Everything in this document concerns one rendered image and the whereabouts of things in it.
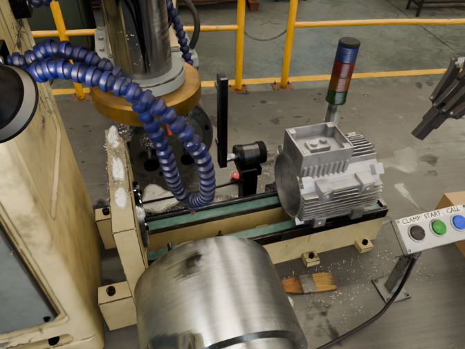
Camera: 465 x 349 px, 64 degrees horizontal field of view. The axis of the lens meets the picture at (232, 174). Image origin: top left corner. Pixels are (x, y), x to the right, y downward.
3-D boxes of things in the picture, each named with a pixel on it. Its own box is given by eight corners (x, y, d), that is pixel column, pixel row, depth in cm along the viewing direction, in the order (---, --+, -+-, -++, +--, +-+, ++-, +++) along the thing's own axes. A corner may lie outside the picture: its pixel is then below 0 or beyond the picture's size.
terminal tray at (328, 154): (299, 182, 81) (304, 157, 76) (281, 152, 89) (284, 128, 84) (347, 172, 84) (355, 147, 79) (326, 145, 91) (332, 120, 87)
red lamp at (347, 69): (338, 79, 107) (341, 64, 104) (328, 69, 111) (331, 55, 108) (356, 76, 108) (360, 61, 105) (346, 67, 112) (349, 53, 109)
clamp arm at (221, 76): (217, 169, 96) (216, 79, 78) (214, 161, 98) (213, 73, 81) (230, 167, 96) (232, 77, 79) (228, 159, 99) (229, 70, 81)
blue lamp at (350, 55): (341, 64, 104) (344, 48, 100) (331, 55, 108) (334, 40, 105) (360, 61, 105) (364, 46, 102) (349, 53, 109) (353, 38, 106)
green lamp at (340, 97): (331, 106, 113) (334, 93, 110) (322, 95, 117) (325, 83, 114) (349, 103, 114) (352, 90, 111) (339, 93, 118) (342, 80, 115)
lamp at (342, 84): (334, 93, 110) (338, 79, 107) (325, 83, 114) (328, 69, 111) (352, 90, 111) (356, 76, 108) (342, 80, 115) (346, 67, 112)
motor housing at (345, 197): (297, 239, 89) (309, 183, 76) (269, 186, 102) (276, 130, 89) (370, 223, 93) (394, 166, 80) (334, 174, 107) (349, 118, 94)
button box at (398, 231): (393, 258, 75) (409, 255, 70) (380, 225, 78) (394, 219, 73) (462, 240, 79) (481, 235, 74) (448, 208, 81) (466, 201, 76)
